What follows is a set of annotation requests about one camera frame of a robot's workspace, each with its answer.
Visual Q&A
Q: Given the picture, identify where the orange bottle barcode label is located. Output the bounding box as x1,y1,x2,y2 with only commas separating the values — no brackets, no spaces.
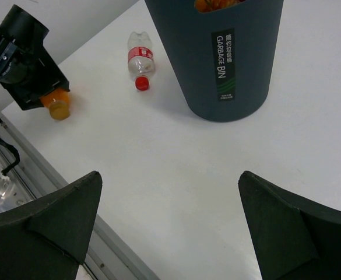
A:
40,88,71,121

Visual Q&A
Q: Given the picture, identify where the black plastic waste bin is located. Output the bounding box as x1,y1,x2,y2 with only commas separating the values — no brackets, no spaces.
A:
146,0,283,123

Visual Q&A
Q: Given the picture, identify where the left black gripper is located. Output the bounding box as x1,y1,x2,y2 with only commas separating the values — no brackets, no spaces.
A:
0,5,69,110

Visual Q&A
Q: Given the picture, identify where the black base cable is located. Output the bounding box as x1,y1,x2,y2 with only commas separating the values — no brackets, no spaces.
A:
0,130,21,176

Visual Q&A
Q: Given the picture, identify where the aluminium frame rail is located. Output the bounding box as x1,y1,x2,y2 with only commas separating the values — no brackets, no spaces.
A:
0,120,157,279

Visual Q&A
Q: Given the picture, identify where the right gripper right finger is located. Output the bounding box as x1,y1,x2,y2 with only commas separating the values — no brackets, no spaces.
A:
238,171,341,279

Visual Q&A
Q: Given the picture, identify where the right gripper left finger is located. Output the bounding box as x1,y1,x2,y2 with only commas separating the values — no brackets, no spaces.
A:
0,171,103,279

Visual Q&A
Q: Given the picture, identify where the clear bottle red label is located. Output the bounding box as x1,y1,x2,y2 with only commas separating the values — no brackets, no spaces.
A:
128,31,156,91

